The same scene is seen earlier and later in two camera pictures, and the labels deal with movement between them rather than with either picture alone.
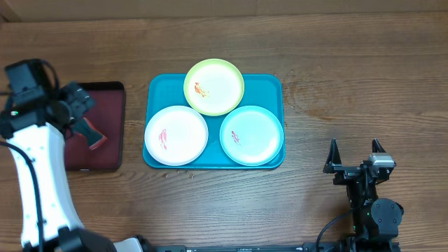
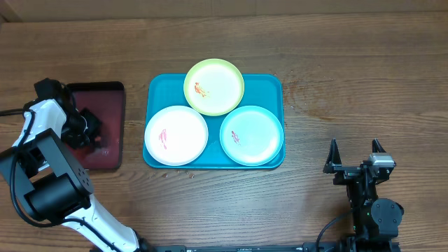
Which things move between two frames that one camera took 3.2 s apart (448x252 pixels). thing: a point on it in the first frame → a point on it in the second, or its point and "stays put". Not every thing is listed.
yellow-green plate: (213, 87) stays put
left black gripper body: (80, 99) → (81, 125)
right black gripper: (344, 173) stays put
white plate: (176, 135) stays put
